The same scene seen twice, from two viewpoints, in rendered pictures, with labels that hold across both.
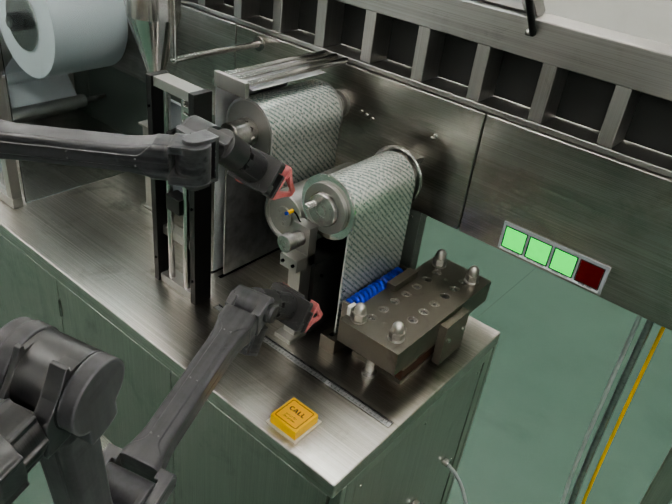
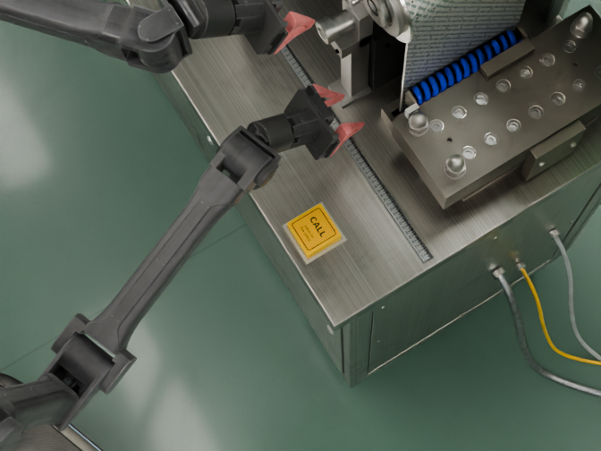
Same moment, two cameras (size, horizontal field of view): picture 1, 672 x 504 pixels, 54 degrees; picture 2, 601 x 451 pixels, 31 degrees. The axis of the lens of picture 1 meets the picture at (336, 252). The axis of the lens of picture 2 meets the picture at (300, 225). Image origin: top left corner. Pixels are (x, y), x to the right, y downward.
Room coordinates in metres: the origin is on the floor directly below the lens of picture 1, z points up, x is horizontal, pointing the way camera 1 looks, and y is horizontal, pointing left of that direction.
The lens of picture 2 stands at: (0.47, -0.22, 2.72)
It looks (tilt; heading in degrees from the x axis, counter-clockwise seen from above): 73 degrees down; 31
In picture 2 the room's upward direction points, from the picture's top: 9 degrees counter-clockwise
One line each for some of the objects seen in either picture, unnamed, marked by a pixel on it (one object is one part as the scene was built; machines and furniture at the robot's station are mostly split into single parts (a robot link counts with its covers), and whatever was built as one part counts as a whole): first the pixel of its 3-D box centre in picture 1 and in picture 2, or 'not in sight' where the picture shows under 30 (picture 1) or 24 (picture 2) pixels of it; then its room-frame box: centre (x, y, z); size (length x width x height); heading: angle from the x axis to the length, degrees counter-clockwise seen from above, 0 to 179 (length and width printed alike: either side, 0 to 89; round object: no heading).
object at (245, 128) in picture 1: (238, 134); not in sight; (1.36, 0.25, 1.34); 0.06 x 0.06 x 0.06; 54
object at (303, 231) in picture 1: (294, 283); (347, 54); (1.22, 0.08, 1.05); 0.06 x 0.05 x 0.31; 144
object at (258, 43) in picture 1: (217, 51); not in sight; (1.70, 0.37, 1.41); 0.30 x 0.04 x 0.04; 144
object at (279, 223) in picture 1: (319, 200); not in sight; (1.40, 0.05, 1.18); 0.26 x 0.12 x 0.12; 144
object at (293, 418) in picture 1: (294, 418); (314, 231); (0.95, 0.04, 0.91); 0.07 x 0.07 x 0.02; 54
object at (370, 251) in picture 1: (375, 252); (465, 31); (1.29, -0.09, 1.12); 0.23 x 0.01 x 0.18; 144
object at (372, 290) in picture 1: (376, 288); (466, 66); (1.28, -0.11, 1.03); 0.21 x 0.04 x 0.03; 144
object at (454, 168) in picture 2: (397, 330); (455, 164); (1.10, -0.15, 1.05); 0.04 x 0.04 x 0.04
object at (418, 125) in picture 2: (359, 311); (418, 121); (1.15, -0.07, 1.05); 0.04 x 0.04 x 0.04
